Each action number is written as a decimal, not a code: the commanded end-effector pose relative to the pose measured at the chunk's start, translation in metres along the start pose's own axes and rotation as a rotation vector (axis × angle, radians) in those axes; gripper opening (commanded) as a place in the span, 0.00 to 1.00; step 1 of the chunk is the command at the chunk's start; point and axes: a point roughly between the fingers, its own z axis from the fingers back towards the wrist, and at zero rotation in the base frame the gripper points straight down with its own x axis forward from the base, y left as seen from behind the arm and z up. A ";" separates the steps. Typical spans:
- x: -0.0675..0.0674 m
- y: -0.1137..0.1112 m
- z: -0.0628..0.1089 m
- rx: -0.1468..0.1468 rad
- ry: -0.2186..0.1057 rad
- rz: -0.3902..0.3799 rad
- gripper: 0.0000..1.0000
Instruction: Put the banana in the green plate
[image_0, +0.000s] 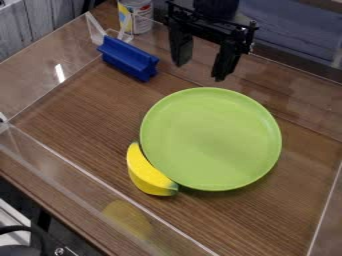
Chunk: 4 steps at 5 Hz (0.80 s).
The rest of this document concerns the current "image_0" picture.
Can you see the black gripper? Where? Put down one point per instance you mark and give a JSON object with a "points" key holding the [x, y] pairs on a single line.
{"points": [[214, 20]]}

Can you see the green round plate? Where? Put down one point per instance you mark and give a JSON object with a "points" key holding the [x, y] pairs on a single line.
{"points": [[212, 138]]}

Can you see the yellow toy banana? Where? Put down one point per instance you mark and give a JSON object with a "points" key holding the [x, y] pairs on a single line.
{"points": [[147, 178]]}

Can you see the blue plastic block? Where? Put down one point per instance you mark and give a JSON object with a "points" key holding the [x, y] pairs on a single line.
{"points": [[129, 58]]}

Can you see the white labelled canister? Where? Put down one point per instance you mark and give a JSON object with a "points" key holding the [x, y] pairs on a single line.
{"points": [[135, 15]]}

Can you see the clear acrylic bracket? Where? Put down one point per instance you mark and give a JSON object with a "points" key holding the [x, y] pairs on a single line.
{"points": [[98, 33]]}

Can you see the clear acrylic enclosure wall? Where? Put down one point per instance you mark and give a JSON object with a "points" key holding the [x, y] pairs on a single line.
{"points": [[73, 115]]}

